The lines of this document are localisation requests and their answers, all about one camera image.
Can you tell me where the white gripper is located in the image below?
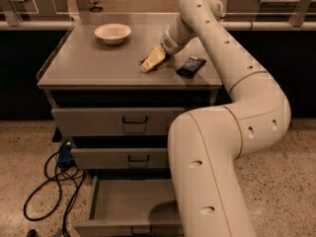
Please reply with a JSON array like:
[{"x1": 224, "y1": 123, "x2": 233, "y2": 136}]
[{"x1": 140, "y1": 25, "x2": 187, "y2": 73}]

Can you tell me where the black chocolate rxbar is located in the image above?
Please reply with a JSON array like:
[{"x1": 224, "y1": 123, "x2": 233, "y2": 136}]
[{"x1": 140, "y1": 55, "x2": 170, "y2": 71}]

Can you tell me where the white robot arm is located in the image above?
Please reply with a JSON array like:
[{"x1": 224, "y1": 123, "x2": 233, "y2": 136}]
[{"x1": 141, "y1": 0, "x2": 290, "y2": 237}]

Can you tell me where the blue rxbar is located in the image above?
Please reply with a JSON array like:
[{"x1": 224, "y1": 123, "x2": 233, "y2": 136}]
[{"x1": 177, "y1": 56, "x2": 206, "y2": 78}]

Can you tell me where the grey drawer cabinet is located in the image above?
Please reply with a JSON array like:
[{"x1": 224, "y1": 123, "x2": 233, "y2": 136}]
[{"x1": 39, "y1": 13, "x2": 222, "y2": 177}]

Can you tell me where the grey middle drawer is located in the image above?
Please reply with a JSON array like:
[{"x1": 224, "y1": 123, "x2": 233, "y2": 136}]
[{"x1": 71, "y1": 148, "x2": 169, "y2": 169}]

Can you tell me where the grey drawer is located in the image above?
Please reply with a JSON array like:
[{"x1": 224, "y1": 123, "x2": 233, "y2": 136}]
[
  {"x1": 51, "y1": 108, "x2": 185, "y2": 136},
  {"x1": 75, "y1": 177, "x2": 184, "y2": 237},
  {"x1": 71, "y1": 148, "x2": 169, "y2": 169}
]

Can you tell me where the grey top drawer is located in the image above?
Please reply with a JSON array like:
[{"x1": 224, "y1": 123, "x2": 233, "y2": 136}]
[{"x1": 51, "y1": 108, "x2": 185, "y2": 136}]

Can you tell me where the grey bottom drawer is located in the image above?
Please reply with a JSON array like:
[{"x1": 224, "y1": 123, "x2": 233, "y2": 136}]
[{"x1": 75, "y1": 177, "x2": 184, "y2": 237}]

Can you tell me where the white ceramic bowl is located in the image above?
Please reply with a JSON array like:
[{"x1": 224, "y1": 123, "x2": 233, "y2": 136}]
[{"x1": 95, "y1": 24, "x2": 131, "y2": 45}]

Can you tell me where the blue power box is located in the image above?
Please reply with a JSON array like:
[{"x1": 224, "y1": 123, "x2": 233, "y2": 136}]
[{"x1": 57, "y1": 142, "x2": 74, "y2": 165}]

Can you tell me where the black floor cable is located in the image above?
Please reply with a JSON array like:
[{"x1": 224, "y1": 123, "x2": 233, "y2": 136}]
[{"x1": 23, "y1": 148, "x2": 87, "y2": 237}]

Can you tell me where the white horizontal rail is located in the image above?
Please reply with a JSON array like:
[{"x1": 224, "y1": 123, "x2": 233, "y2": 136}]
[{"x1": 0, "y1": 21, "x2": 316, "y2": 31}]

